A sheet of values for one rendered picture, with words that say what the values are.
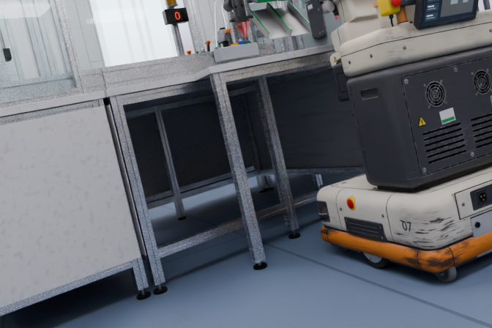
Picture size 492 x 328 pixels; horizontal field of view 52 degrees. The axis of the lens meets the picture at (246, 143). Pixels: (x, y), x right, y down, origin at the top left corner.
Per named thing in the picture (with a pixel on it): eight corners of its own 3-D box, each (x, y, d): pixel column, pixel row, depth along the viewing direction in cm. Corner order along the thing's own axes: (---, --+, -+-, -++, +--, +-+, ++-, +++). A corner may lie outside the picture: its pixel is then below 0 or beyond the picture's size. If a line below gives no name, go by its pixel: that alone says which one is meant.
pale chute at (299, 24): (311, 33, 276) (312, 25, 273) (290, 36, 272) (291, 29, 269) (287, 6, 294) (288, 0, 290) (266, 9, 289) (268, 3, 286)
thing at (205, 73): (387, 39, 237) (386, 34, 237) (210, 73, 202) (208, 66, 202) (311, 65, 301) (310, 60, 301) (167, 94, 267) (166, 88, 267)
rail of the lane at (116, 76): (278, 61, 255) (274, 39, 254) (107, 91, 209) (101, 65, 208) (272, 63, 260) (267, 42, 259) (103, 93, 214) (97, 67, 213)
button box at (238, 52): (260, 54, 241) (257, 41, 241) (222, 60, 230) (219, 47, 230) (252, 57, 247) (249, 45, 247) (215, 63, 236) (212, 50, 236)
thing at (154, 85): (371, 49, 278) (370, 43, 278) (107, 97, 201) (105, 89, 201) (241, 88, 399) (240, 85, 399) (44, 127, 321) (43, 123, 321)
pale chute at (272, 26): (289, 36, 269) (291, 28, 266) (267, 39, 264) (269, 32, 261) (266, 9, 286) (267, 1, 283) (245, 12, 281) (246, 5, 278)
